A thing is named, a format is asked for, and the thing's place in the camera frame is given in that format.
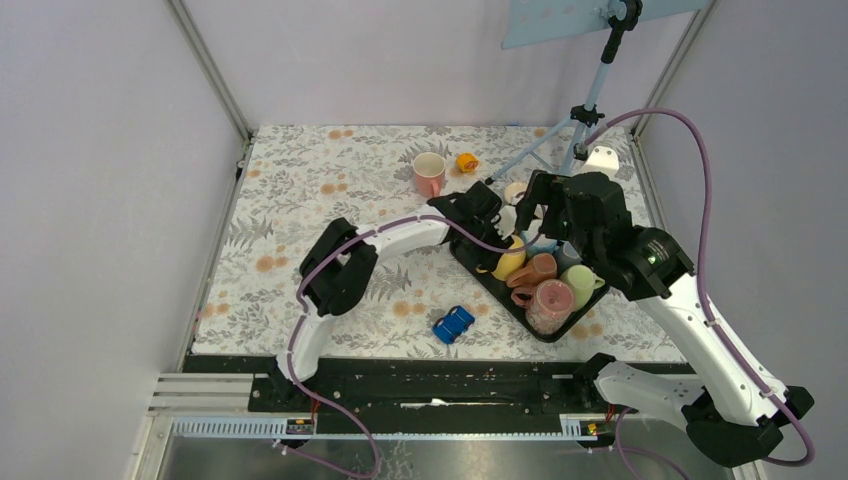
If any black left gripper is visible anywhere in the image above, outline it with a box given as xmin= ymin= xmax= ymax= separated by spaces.
xmin=463 ymin=215 xmax=514 ymax=272

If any yellow ceramic mug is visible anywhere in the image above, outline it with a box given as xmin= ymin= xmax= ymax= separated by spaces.
xmin=475 ymin=250 xmax=526 ymax=282

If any terracotta floral mug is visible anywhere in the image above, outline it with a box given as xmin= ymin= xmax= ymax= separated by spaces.
xmin=505 ymin=253 xmax=558 ymax=289

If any pink ceramic mug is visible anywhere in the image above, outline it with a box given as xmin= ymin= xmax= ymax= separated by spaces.
xmin=412 ymin=152 xmax=446 ymax=199

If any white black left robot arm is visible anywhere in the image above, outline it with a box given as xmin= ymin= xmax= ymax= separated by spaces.
xmin=269 ymin=182 xmax=516 ymax=411

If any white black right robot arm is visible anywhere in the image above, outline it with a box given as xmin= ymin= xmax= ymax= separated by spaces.
xmin=516 ymin=170 xmax=814 ymax=468

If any beige patterned tall mug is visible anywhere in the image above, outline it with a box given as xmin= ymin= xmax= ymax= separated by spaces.
xmin=503 ymin=182 xmax=528 ymax=207

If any light blue mug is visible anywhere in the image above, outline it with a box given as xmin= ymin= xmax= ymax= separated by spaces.
xmin=520 ymin=231 xmax=558 ymax=258

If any light green mug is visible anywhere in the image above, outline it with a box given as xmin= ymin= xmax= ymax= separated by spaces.
xmin=559 ymin=265 xmax=606 ymax=311

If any large pink speckled mug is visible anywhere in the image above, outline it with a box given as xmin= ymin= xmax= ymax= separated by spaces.
xmin=511 ymin=279 xmax=574 ymax=335

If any small orange toy cup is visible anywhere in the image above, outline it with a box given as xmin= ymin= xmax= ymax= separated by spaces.
xmin=455 ymin=152 xmax=480 ymax=173

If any floral patterned table mat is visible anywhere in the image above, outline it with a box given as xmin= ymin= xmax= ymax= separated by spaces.
xmin=191 ymin=125 xmax=682 ymax=363

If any black plastic tray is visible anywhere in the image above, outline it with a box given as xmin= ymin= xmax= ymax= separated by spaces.
xmin=450 ymin=240 xmax=610 ymax=343

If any blue toy car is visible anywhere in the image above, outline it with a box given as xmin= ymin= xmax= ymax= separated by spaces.
xmin=432 ymin=305 xmax=476 ymax=345

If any light blue perforated board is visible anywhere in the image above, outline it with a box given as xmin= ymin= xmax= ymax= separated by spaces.
xmin=501 ymin=0 xmax=707 ymax=50

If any light blue tripod stand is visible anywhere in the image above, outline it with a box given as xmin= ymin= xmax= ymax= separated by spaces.
xmin=484 ymin=0 xmax=643 ymax=186

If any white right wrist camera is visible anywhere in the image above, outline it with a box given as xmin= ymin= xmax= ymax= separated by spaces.
xmin=579 ymin=145 xmax=620 ymax=179

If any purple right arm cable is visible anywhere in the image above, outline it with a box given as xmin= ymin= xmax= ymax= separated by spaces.
xmin=576 ymin=107 xmax=817 ymax=480

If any white slotted cable duct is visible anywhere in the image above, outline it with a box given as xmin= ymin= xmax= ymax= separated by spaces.
xmin=172 ymin=415 xmax=612 ymax=442

